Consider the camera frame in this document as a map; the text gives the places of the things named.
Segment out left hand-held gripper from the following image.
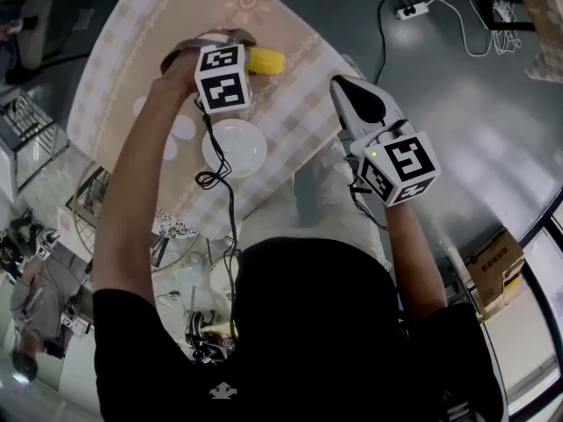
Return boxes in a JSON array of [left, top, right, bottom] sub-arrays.
[[194, 28, 258, 114]]

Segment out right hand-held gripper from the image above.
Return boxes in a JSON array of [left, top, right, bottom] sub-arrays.
[[329, 75, 442, 208]]

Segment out yellow corn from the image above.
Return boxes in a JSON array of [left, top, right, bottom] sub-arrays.
[[245, 47, 287, 77]]

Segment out white round plate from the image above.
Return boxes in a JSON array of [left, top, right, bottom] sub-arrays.
[[201, 118, 268, 179]]

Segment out person's right forearm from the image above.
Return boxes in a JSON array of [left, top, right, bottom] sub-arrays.
[[385, 200, 449, 324]]

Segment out person's left forearm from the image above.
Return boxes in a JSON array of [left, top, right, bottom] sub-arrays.
[[93, 57, 208, 298]]

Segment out table with beige checked cloth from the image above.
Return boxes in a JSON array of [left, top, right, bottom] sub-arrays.
[[65, 0, 369, 242]]

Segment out person's light trousers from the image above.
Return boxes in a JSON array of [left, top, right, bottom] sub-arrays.
[[237, 141, 395, 276]]

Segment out white power strip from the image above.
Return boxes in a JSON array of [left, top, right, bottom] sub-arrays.
[[394, 1, 430, 20]]

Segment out beige checked flower tablecloth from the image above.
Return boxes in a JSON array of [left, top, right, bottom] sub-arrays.
[[505, 0, 563, 83]]

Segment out grey padded chair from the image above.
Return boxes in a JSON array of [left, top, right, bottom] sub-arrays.
[[4, 0, 96, 85]]

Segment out brown cardboard box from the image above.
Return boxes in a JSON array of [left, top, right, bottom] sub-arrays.
[[464, 226, 527, 320]]

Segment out person's black shirt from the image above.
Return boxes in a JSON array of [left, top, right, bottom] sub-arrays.
[[93, 236, 505, 422]]

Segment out white round basin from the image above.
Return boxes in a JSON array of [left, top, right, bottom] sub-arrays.
[[172, 252, 204, 290]]

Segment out black equipment pile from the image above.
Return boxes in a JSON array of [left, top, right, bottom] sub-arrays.
[[184, 309, 242, 364]]

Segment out black power cord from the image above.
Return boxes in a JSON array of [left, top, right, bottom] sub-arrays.
[[367, 0, 419, 85]]

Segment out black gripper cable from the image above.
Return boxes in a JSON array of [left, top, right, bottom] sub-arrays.
[[348, 164, 391, 232], [194, 98, 243, 280]]

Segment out white cable bundle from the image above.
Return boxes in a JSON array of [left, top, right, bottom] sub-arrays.
[[490, 0, 524, 56]]

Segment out black metal table frame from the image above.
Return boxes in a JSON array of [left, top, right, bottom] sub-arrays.
[[477, 0, 536, 33]]

